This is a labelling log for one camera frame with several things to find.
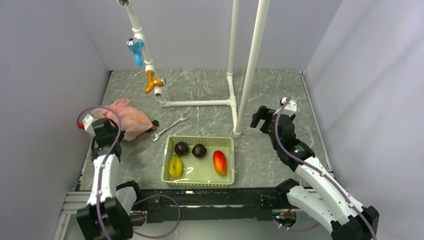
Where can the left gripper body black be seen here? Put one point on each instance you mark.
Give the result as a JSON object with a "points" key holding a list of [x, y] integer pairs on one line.
{"points": [[115, 134]]}

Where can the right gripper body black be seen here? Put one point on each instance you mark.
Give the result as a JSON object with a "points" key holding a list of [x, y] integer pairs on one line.
{"points": [[274, 137]]}

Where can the pink plastic bag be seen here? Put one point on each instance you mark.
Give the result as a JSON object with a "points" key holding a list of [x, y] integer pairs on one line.
{"points": [[133, 121]]}

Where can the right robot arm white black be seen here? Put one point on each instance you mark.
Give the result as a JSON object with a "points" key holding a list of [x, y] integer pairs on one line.
{"points": [[344, 217]]}

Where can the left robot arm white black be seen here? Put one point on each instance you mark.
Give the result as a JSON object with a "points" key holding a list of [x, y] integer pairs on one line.
{"points": [[106, 215]]}

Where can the dark fake fruit with orange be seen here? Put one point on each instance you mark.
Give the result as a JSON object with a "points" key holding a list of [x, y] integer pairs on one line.
{"points": [[154, 126]]}

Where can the red orange fake mango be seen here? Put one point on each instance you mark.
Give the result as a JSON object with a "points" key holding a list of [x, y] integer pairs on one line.
{"points": [[220, 163]]}

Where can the dark purple fake fruit right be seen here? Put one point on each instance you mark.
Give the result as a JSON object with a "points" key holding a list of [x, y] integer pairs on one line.
{"points": [[199, 151]]}

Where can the dark purple fake fruit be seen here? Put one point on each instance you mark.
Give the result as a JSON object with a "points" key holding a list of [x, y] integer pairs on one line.
{"points": [[199, 151], [181, 149]]}

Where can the yellow fake mango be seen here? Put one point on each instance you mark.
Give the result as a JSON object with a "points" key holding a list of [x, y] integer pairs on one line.
{"points": [[175, 167]]}

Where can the dark purple fake fruit left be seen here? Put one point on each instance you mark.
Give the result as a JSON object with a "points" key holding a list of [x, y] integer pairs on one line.
{"points": [[181, 149]]}

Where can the silver open-end wrench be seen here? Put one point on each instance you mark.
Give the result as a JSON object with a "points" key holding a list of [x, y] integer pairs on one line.
{"points": [[182, 117]]}

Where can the orange tap valve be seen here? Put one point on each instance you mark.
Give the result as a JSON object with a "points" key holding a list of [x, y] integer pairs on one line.
{"points": [[153, 82]]}

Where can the pale green plastic basket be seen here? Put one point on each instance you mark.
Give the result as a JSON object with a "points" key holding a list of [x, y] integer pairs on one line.
{"points": [[200, 172]]}

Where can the blue tap valve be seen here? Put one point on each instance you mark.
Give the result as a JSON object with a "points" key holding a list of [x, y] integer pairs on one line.
{"points": [[135, 45]]}

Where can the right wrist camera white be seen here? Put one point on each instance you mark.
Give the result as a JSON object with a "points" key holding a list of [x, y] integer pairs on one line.
{"points": [[290, 108]]}

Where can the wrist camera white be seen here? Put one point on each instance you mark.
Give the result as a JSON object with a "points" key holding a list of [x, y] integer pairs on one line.
{"points": [[290, 108], [87, 124]]}

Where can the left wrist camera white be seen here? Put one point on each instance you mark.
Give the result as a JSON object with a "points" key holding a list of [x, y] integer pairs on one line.
{"points": [[87, 124]]}

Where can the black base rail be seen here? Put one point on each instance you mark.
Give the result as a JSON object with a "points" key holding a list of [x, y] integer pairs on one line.
{"points": [[259, 203]]}

